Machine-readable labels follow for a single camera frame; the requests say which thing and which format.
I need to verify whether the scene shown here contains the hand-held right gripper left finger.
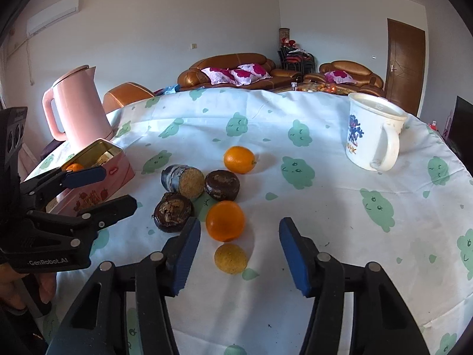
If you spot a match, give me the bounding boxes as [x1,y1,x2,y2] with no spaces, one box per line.
[46,216,202,355]

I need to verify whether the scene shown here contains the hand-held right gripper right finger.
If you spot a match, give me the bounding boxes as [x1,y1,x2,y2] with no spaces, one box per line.
[279,217,431,355]

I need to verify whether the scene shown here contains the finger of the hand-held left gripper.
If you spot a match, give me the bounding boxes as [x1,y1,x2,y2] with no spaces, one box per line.
[27,194,138,246]
[20,166,108,215]

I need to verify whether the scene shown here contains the pink metal tin box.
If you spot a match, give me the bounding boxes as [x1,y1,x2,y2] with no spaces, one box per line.
[24,138,135,218]

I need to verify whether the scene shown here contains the small yellow round fruit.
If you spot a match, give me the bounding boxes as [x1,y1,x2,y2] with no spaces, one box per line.
[214,243,247,275]

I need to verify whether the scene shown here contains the foil-wrapped cut fruit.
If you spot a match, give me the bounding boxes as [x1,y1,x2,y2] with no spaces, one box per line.
[161,164,205,199]

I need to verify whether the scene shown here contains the round dark brown fruit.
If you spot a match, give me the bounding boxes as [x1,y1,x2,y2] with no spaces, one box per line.
[205,170,241,202]

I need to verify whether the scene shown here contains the person's left hand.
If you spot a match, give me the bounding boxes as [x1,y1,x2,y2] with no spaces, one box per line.
[0,262,57,317]

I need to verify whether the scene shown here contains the pink electric kettle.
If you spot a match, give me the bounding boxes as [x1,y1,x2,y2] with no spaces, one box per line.
[42,64,113,154]

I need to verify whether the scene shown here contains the cloud printed tablecloth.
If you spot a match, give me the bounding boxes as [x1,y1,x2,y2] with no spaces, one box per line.
[22,87,473,355]

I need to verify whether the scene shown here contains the brown leather chair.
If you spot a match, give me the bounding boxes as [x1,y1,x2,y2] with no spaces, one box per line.
[103,81,156,114]

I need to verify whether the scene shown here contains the white mug with blue print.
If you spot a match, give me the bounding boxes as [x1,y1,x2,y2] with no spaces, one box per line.
[345,92,408,172]

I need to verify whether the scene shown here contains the white air conditioner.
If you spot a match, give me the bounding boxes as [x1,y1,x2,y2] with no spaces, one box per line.
[26,0,80,38]

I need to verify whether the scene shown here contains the wooden coffee table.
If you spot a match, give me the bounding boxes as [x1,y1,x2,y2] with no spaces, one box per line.
[275,81,348,95]

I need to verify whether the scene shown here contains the floral pink pillow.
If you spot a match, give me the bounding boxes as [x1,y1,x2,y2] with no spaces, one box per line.
[201,67,237,85]
[325,71,354,84]
[229,64,272,86]

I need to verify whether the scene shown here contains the brown leather sofa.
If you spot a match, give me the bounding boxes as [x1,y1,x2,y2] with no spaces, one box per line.
[177,52,296,89]

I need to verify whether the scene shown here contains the brown leather armchair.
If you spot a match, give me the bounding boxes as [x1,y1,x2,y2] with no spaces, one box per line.
[303,60,385,97]

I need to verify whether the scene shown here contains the stacked dark chairs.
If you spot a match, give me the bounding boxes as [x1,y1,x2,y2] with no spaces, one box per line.
[277,44,315,75]

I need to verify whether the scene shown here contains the black television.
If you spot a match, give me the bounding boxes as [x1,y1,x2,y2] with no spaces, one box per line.
[445,95,473,163]

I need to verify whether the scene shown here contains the brown wooden door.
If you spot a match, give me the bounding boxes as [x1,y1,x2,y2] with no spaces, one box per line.
[384,18,426,117]

